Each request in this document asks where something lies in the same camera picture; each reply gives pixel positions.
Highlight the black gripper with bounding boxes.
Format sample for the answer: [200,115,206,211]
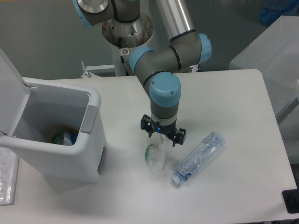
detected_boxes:
[141,114,186,147]

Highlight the clear plastic bag trash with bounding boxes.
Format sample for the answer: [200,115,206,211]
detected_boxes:
[144,133,166,172]

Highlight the clear plastic water bottle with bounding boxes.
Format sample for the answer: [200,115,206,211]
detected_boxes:
[171,132,225,186]

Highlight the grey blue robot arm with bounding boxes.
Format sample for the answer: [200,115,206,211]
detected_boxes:
[73,0,212,145]

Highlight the green trash inside can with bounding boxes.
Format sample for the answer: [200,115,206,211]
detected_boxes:
[52,126,79,146]

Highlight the white trash can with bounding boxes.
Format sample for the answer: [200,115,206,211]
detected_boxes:
[0,52,106,183]

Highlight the metal clamp bolt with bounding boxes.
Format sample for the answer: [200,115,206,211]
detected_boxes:
[190,64,201,73]

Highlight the white covered side table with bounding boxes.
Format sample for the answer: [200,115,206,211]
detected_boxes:
[229,16,299,123]

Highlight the black device at table edge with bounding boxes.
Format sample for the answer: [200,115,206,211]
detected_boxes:
[282,189,299,214]

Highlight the blue object in background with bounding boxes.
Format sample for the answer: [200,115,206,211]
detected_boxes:
[259,0,299,26]

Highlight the laminated paper sheet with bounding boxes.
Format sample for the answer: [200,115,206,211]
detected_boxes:
[0,147,19,206]

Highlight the white pedestal base bracket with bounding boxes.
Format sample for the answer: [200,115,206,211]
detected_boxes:
[81,60,116,78]

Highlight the black cable on pedestal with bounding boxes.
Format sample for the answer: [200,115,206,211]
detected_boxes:
[118,36,129,76]

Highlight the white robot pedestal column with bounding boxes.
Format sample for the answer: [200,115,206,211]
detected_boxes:
[102,13,154,76]

